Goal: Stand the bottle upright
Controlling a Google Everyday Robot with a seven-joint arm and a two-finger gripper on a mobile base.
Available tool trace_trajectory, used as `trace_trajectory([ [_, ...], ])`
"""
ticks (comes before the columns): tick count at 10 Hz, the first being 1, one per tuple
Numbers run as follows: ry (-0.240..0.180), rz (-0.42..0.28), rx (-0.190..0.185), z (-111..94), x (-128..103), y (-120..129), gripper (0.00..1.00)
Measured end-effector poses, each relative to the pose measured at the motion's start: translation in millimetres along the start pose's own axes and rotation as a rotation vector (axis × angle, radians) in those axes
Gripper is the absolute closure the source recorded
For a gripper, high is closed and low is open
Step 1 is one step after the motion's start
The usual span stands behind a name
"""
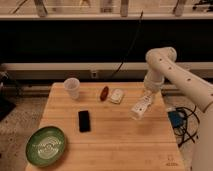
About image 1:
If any clear plastic bottle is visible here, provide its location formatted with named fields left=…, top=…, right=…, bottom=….
left=131, top=95, right=152, bottom=120

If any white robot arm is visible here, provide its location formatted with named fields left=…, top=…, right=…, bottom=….
left=144, top=47, right=213, bottom=171

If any blue box on floor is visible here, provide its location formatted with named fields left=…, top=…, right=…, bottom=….
left=168, top=111, right=184, bottom=128

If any red oval object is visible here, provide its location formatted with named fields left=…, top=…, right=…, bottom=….
left=100, top=86, right=109, bottom=101

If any black smartphone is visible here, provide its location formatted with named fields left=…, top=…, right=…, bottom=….
left=78, top=111, right=91, bottom=132

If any translucent plastic cup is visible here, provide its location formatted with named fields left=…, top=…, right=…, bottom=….
left=63, top=78, right=80, bottom=100

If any green ceramic bowl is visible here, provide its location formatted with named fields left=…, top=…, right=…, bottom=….
left=25, top=126, right=66, bottom=167

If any white wall outlet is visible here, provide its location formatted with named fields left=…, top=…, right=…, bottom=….
left=91, top=71, right=98, bottom=79

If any black hanging cable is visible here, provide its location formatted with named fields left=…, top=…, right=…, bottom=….
left=107, top=10, right=145, bottom=81

